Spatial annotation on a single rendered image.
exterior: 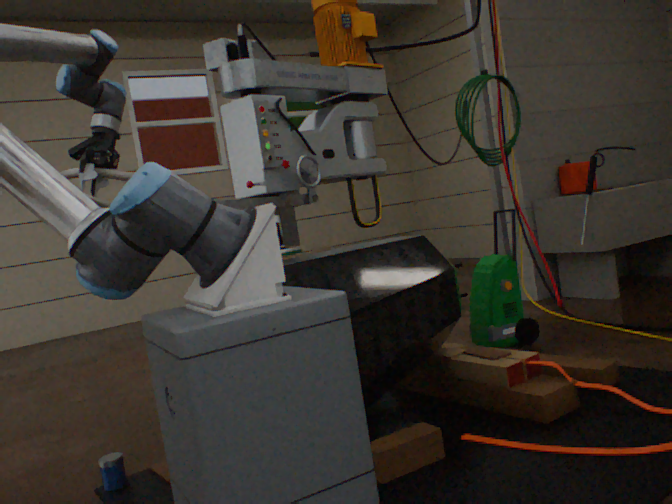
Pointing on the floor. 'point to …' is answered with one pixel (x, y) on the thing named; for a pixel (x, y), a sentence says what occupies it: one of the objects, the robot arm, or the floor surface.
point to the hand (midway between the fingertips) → (86, 189)
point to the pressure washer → (499, 299)
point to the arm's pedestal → (262, 403)
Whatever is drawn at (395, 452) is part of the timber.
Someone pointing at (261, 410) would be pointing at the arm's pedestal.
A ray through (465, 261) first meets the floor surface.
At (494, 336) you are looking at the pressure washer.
